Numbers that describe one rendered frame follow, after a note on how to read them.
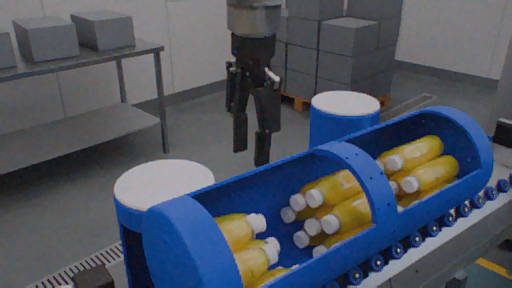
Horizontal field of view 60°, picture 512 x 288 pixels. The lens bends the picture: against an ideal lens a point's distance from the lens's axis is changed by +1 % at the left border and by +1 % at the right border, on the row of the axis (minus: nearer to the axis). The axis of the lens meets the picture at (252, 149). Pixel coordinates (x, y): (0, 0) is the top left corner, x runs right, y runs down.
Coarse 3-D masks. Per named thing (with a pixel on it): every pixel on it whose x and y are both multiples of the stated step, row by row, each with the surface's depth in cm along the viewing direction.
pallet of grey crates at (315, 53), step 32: (288, 0) 477; (320, 0) 401; (352, 0) 423; (384, 0) 403; (288, 32) 439; (320, 32) 411; (352, 32) 386; (384, 32) 419; (288, 64) 453; (320, 64) 423; (352, 64) 398; (384, 64) 440; (288, 96) 465; (384, 96) 460
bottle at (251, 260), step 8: (248, 248) 84; (256, 248) 85; (240, 256) 82; (248, 256) 82; (256, 256) 83; (264, 256) 84; (240, 264) 81; (248, 264) 81; (256, 264) 82; (264, 264) 83; (240, 272) 80; (248, 272) 81; (256, 272) 82; (264, 272) 84; (248, 280) 81; (256, 280) 83
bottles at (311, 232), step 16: (400, 176) 118; (400, 192) 117; (416, 192) 121; (432, 192) 113; (288, 208) 108; (320, 208) 104; (400, 208) 116; (320, 224) 101; (368, 224) 100; (256, 240) 93; (272, 240) 95; (304, 240) 105; (320, 240) 107; (336, 240) 103; (272, 272) 86
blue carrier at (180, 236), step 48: (336, 144) 101; (384, 144) 133; (480, 144) 114; (192, 192) 85; (240, 192) 102; (288, 192) 113; (384, 192) 93; (144, 240) 90; (192, 240) 72; (288, 240) 110; (384, 240) 96
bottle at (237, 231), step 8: (224, 224) 85; (232, 224) 85; (240, 224) 86; (248, 224) 87; (224, 232) 84; (232, 232) 84; (240, 232) 85; (248, 232) 86; (232, 240) 84; (240, 240) 84; (248, 240) 86; (232, 248) 84; (240, 248) 85
